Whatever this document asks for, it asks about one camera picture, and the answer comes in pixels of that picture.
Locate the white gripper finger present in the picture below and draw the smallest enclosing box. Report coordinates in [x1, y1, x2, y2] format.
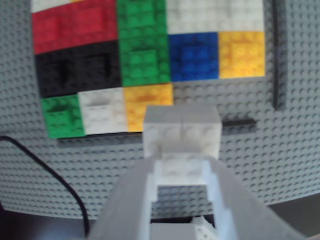
[204, 156, 309, 240]
[86, 156, 157, 240]

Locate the white lego cube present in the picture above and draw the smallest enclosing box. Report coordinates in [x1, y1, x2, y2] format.
[165, 0, 217, 35]
[78, 87, 129, 136]
[214, 0, 265, 34]
[141, 104, 224, 187]
[30, 0, 84, 14]

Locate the yellow lego cube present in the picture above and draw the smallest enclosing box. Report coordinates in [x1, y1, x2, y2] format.
[123, 83, 175, 133]
[217, 30, 266, 79]

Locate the green lego cube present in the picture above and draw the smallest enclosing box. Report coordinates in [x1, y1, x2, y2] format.
[118, 37, 173, 88]
[40, 94, 88, 140]
[115, 0, 169, 42]

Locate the black lego cube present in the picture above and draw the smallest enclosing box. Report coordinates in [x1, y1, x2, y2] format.
[76, 41, 123, 94]
[34, 47, 81, 99]

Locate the blue lego cube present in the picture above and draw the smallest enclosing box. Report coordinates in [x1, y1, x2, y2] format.
[168, 32, 221, 83]

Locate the red lego cube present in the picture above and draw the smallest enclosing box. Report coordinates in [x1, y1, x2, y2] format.
[31, 6, 77, 55]
[73, 0, 120, 50]

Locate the gray lego baseplate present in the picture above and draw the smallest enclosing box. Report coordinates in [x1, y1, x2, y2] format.
[0, 0, 320, 221]

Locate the dark gray lego strip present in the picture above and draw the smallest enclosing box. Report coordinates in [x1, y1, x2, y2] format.
[56, 119, 258, 147]
[270, 0, 288, 111]

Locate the black cable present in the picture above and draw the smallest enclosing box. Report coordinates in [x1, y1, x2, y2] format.
[0, 135, 90, 238]

